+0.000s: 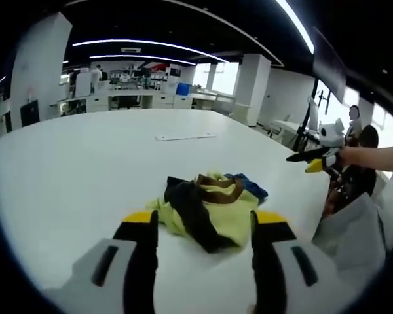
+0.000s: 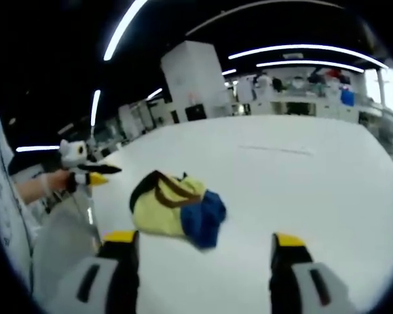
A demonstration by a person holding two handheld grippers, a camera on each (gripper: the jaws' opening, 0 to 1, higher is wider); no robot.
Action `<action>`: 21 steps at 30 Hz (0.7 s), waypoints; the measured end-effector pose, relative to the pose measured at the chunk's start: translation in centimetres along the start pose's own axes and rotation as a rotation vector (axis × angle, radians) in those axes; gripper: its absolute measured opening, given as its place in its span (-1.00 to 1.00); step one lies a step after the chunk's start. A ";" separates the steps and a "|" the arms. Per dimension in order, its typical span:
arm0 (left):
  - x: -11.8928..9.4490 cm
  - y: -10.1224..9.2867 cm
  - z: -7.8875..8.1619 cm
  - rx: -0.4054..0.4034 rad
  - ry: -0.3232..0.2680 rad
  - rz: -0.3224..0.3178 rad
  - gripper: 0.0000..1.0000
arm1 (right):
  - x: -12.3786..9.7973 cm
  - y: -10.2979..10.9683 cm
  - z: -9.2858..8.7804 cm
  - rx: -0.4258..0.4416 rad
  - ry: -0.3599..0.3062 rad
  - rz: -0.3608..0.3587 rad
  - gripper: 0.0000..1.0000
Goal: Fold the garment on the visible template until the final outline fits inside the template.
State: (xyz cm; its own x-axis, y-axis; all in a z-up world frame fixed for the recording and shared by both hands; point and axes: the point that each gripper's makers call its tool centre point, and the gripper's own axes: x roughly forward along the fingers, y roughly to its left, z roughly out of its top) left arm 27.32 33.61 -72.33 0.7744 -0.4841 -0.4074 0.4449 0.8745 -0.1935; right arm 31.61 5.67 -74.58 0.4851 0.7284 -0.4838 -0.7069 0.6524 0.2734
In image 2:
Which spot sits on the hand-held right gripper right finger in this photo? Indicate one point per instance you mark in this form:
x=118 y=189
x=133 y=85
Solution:
x=294 y=274

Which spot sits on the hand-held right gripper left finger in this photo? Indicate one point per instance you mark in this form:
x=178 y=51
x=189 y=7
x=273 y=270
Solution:
x=118 y=271

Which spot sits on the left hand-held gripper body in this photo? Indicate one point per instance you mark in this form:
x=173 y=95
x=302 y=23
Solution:
x=72 y=157

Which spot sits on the yellow and blue cloth bag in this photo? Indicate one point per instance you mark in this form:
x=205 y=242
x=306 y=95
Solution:
x=173 y=209

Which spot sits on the person's left hand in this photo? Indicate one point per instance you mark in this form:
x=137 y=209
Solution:
x=54 y=183

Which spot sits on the white pillar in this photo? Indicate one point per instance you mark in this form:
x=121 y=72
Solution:
x=193 y=76

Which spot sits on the blue container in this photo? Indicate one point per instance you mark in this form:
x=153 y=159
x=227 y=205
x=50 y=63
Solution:
x=347 y=96

